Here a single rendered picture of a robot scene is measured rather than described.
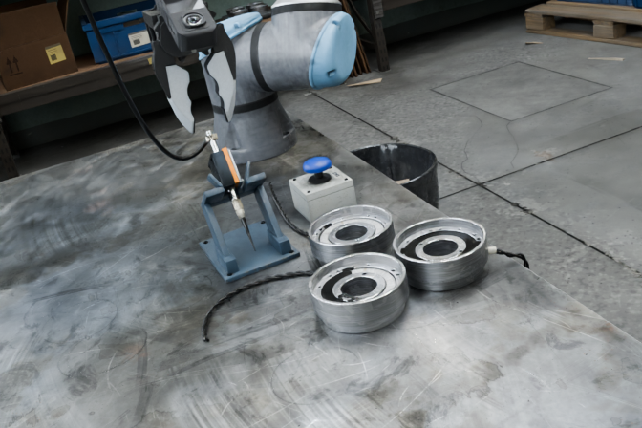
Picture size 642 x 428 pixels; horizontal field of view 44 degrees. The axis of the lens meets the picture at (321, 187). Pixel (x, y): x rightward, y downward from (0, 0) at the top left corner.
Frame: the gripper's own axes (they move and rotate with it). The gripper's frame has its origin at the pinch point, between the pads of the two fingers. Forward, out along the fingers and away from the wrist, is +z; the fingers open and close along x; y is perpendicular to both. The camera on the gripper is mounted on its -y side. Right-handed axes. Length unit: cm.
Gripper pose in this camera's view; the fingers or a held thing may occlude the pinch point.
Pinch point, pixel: (209, 118)
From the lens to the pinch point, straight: 100.0
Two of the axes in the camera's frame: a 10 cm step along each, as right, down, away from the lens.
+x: -9.0, 3.1, -3.0
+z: 1.8, 9.0, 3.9
